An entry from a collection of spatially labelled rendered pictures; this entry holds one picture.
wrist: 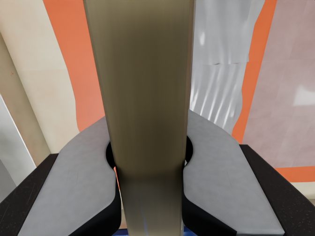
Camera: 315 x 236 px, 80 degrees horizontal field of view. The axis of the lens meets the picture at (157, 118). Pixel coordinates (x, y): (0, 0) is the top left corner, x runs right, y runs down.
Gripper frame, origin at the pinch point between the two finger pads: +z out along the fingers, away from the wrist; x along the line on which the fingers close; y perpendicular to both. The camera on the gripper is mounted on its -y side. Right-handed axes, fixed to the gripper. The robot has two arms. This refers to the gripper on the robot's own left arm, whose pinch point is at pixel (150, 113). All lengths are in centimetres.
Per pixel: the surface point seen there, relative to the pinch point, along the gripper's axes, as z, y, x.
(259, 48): 10.5, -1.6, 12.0
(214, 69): 9.7, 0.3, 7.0
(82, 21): 10.4, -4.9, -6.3
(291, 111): 10.5, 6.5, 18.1
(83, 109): 10.5, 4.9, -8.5
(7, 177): 106, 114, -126
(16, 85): 9.4, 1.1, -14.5
